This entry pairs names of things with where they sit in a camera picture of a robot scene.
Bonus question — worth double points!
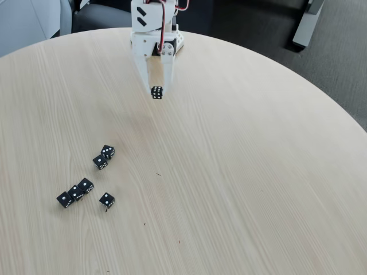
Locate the black dice showing six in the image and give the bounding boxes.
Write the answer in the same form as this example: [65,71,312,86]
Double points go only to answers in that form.
[150,85,165,100]

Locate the black dice showing three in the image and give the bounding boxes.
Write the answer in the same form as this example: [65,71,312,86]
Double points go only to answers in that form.
[100,144,116,160]

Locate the black dice showing one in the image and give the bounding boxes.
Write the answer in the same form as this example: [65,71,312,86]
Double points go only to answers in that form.
[56,191,75,209]
[77,178,95,195]

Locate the dark grey office chair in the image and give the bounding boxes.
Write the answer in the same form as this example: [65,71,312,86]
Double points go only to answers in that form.
[71,2,132,34]

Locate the white cabinet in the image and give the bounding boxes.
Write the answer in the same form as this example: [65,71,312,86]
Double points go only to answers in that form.
[0,0,72,58]

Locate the grey desk leg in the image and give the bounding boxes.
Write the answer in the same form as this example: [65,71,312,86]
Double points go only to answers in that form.
[292,0,326,49]

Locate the red black servo cable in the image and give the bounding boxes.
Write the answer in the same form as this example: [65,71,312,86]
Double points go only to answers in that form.
[174,0,192,13]
[159,0,169,54]

